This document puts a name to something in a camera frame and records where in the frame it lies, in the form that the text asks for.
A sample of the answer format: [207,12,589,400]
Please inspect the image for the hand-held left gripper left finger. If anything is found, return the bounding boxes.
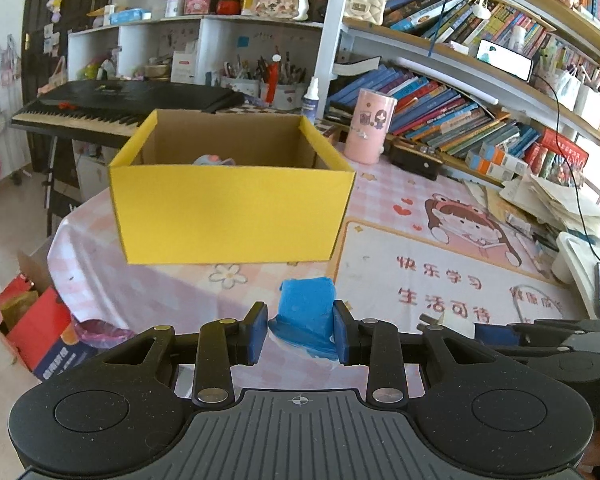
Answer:
[100,301,270,406]

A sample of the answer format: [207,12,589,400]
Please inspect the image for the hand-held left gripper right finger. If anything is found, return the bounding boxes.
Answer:
[331,300,506,406]

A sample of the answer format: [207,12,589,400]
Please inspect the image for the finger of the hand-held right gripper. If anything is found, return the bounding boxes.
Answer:
[532,317,600,333]
[474,323,600,357]

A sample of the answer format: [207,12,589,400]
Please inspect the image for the blue packet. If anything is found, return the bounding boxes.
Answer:
[267,276,341,361]

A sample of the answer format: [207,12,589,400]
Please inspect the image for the yellow cardboard box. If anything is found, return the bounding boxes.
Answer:
[107,108,357,265]

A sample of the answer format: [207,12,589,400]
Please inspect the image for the pink checked desktop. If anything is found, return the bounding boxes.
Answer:
[47,125,600,401]

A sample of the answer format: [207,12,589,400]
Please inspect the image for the white monitor riser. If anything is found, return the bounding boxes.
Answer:
[550,232,600,318]

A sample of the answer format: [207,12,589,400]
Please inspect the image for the stack of papers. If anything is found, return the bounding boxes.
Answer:
[500,172,600,233]

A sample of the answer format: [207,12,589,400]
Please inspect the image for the purple plastic bag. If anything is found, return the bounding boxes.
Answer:
[72,317,136,351]

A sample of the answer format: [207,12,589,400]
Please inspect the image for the red book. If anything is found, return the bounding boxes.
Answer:
[535,127,590,188]

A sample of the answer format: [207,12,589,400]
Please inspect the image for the orange and white boxes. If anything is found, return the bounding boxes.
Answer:
[465,142,528,181]

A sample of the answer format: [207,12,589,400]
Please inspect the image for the black stapler box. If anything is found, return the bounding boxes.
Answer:
[389,139,445,181]

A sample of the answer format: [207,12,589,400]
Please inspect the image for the wooden chessboard box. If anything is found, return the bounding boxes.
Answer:
[314,117,352,147]

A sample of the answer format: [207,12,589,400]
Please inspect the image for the pink cylindrical container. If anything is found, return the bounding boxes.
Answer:
[344,87,398,165]

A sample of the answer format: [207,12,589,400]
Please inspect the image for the brown cardboard box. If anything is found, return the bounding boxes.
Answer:
[0,250,81,381]

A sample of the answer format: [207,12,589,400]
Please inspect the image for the row of leaning books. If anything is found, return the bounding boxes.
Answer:
[327,65,543,161]

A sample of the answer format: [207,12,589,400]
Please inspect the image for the white paper bags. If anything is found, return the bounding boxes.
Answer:
[545,67,600,131]

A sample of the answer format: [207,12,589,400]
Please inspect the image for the white spray bottle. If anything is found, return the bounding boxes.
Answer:
[300,76,321,123]

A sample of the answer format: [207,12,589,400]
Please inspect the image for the white pen holder with pens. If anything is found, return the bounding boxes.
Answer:
[220,47,308,111]

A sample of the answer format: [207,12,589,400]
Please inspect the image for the red tassel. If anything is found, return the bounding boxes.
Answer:
[265,52,281,106]

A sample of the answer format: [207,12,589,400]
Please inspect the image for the black electronic keyboard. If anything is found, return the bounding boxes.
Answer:
[10,80,246,148]

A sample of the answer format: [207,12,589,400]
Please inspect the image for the white box with red label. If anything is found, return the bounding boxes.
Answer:
[171,51,201,83]

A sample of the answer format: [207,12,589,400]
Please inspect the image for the smartphone on shelf stand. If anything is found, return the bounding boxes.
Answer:
[476,39,533,81]

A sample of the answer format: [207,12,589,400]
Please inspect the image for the white bookshelf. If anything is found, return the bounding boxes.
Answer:
[67,0,600,201]

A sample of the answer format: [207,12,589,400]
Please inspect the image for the shelf of stacked books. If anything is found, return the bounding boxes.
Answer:
[382,0,600,61]

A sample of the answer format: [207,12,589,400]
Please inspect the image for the blue tissue pack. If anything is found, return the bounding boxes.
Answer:
[102,7,151,26]

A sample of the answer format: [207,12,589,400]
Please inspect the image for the hanging tote bags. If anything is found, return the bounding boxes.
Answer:
[0,35,68,88]

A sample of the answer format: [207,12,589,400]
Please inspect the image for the black cable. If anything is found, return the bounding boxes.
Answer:
[530,72,600,321]

